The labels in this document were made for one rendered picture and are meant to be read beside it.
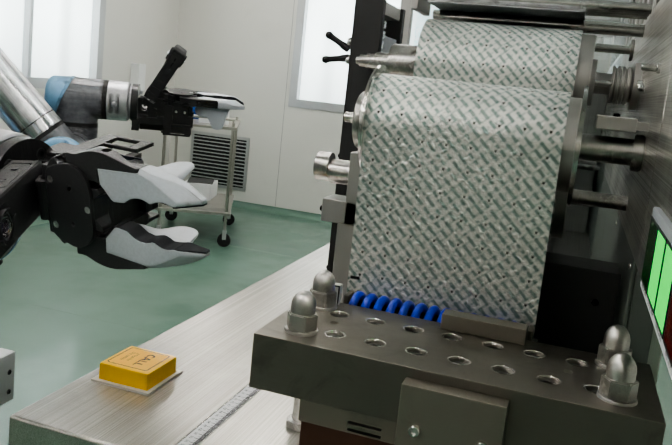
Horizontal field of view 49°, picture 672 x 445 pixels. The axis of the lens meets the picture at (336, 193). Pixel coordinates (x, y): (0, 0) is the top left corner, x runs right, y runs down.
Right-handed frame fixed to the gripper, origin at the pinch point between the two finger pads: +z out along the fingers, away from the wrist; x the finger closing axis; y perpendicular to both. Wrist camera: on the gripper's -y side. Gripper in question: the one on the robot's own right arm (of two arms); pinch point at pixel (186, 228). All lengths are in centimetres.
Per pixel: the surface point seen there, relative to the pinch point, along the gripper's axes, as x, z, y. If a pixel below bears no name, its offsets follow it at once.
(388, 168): 7.2, 0.6, 39.0
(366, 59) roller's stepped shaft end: 1, -16, 70
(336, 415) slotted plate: 26.1, 5.4, 15.6
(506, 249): 14.8, 16.0, 39.2
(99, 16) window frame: 66, -409, 420
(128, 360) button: 30.9, -25.1, 18.5
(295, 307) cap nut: 16.6, -1.0, 18.4
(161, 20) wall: 81, -421, 512
